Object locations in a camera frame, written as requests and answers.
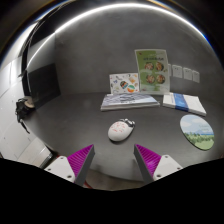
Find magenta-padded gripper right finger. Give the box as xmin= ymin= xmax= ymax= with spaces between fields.
xmin=133 ymin=143 xmax=184 ymax=185

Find white book with blue band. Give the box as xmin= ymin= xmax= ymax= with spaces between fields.
xmin=162 ymin=92 xmax=208 ymax=117

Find white patterned computer mouse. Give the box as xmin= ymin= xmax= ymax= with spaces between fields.
xmin=107 ymin=118 xmax=136 ymax=142

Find round landscape print mouse pad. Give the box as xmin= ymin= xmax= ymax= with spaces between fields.
xmin=179 ymin=114 xmax=215 ymax=151

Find white wall switch plates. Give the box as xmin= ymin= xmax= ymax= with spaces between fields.
xmin=167 ymin=63 xmax=201 ymax=84

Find grey landscape cover book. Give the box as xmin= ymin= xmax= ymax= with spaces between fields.
xmin=100 ymin=92 xmax=161 ymax=112

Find black monitor screen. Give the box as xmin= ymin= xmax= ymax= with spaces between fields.
xmin=25 ymin=62 xmax=62 ymax=108

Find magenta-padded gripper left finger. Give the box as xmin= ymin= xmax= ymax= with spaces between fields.
xmin=44 ymin=143 xmax=96 ymax=187

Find black bag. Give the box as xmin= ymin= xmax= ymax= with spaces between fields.
xmin=14 ymin=97 xmax=35 ymax=135

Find white colourful sticker card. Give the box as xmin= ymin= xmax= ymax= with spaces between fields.
xmin=109 ymin=72 xmax=140 ymax=95

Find green food print poster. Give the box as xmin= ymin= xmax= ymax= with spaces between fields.
xmin=134 ymin=48 xmax=171 ymax=95

